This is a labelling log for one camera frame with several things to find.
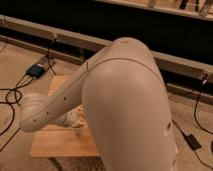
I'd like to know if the black floor cable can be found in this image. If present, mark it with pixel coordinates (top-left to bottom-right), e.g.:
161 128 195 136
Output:
0 39 58 153

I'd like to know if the wooden table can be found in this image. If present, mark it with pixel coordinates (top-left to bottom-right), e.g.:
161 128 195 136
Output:
29 74 179 159

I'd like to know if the black power brick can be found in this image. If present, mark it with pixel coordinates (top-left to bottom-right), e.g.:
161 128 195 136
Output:
184 134 201 150

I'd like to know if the black power adapter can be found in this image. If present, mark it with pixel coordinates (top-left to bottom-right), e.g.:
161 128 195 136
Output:
26 64 45 78

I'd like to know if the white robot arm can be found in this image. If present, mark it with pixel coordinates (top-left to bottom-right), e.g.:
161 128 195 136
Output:
20 37 178 171

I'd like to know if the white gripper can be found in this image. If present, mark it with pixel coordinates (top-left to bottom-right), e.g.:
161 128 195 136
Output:
61 105 87 129

